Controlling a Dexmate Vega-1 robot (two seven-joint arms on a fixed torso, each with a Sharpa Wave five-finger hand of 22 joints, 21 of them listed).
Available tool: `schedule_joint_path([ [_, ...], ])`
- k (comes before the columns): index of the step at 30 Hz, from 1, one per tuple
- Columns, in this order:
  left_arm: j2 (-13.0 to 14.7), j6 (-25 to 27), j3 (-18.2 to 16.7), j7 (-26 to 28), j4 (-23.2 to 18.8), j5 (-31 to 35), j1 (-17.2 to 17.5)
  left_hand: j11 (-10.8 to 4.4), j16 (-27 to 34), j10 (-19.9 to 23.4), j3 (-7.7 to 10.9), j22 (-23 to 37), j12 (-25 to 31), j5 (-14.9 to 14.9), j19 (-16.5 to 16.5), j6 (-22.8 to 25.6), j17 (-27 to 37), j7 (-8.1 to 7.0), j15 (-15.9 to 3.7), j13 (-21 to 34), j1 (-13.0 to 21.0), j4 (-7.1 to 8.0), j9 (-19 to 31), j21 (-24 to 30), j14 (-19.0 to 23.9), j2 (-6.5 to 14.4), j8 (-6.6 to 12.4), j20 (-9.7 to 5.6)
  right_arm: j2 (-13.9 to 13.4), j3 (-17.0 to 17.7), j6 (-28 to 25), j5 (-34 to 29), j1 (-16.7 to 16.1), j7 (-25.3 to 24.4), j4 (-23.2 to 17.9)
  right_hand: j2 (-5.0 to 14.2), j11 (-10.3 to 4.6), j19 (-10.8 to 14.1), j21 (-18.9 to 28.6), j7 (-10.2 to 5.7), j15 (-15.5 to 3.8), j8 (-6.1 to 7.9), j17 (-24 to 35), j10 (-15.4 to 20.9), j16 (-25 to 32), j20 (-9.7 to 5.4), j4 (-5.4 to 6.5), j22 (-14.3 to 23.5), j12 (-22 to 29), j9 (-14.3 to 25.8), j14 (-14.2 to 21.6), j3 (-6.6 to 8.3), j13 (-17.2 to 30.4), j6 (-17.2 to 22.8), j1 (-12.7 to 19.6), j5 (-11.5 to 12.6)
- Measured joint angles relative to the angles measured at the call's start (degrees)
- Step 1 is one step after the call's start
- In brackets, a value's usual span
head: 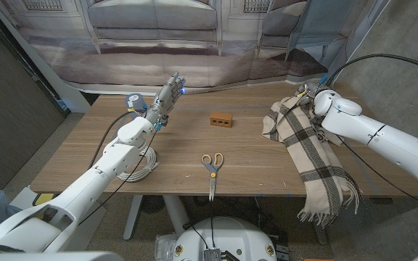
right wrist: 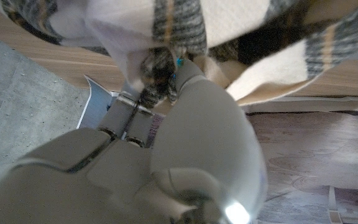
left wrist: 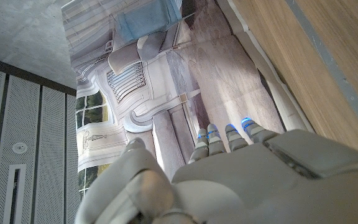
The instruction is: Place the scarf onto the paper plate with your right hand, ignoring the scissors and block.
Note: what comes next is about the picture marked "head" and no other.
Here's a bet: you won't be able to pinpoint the white coiled cable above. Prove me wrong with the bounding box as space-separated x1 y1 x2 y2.
117 144 158 183

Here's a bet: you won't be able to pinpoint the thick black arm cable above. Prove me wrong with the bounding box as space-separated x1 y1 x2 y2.
324 53 418 88
87 110 147 171

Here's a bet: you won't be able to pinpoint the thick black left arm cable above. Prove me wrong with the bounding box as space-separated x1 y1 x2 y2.
87 110 147 171

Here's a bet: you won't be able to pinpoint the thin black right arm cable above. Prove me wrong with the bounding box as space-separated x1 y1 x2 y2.
334 133 418 212

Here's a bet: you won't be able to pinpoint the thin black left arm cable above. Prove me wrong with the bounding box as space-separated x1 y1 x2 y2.
78 130 158 226

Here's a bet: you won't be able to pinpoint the printed living room backdrop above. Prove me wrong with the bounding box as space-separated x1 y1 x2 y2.
0 0 391 96

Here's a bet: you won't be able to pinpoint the dark round floor fan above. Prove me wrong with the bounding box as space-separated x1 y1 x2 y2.
139 195 167 215

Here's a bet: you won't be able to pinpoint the cream plaid fringed scarf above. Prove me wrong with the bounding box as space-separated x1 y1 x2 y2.
261 95 363 229

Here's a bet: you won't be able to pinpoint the white slanted post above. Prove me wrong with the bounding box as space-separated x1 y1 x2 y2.
0 0 91 114

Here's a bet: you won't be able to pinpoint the white table leg frame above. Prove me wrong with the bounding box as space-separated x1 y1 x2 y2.
123 194 191 241

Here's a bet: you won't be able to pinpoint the brown brick block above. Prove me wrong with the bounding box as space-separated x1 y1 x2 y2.
209 112 234 128

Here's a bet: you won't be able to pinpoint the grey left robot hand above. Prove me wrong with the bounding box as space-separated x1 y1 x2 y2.
144 71 187 127

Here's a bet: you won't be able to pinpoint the scissors with tan handles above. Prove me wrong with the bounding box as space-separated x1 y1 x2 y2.
200 152 224 202

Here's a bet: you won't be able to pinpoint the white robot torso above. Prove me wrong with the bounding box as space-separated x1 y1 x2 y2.
171 216 278 261

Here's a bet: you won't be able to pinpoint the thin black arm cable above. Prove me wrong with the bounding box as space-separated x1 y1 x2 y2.
78 130 158 226
334 133 418 212

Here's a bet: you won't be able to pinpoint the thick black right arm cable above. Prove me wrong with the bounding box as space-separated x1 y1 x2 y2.
324 53 418 88

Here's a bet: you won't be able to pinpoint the clear plastic bag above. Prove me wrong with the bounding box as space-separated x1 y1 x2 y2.
153 233 178 261

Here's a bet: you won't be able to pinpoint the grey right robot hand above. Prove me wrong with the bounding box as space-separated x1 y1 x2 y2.
295 81 327 107

